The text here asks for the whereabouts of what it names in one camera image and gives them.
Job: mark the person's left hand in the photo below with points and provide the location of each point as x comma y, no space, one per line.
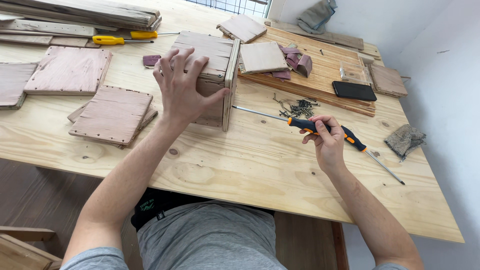
182,95

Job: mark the person's right hand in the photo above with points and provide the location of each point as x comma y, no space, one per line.
329,150

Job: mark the black orange screwdriver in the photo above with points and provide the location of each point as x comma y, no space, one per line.
354,139
300,123

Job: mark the plywood box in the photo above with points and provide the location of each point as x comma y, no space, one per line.
210,63

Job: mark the small maroon sandpaper piece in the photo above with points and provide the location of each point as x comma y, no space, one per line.
151,60

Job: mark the pile of screws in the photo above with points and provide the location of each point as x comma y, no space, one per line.
298,108

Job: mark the black phone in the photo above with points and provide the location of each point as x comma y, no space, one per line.
354,91

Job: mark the stack of square plywood panels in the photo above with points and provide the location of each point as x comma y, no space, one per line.
112,114

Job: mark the grey frayed rag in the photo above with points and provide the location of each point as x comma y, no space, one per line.
405,139

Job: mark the large striped wooden board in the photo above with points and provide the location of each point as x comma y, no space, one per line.
322,71

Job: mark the clear plastic box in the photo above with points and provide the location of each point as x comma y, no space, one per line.
354,72

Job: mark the square plywood panel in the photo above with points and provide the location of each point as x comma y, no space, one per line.
388,80
13,84
69,71
262,57
242,27

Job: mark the heap of maroon sandpaper pieces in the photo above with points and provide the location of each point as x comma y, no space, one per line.
298,62

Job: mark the small wooden block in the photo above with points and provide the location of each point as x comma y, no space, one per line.
365,59

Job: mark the metal window grille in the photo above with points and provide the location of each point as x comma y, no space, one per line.
232,5

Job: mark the person's black waistband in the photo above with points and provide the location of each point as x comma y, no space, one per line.
153,208

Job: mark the pile of wooden planks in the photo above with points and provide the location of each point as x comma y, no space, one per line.
75,17

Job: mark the grey folded cloth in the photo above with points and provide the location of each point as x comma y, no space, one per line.
315,17

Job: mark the person's grey shirt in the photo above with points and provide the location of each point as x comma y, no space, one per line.
210,240

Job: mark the wooden chair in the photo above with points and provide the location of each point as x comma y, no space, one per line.
22,249

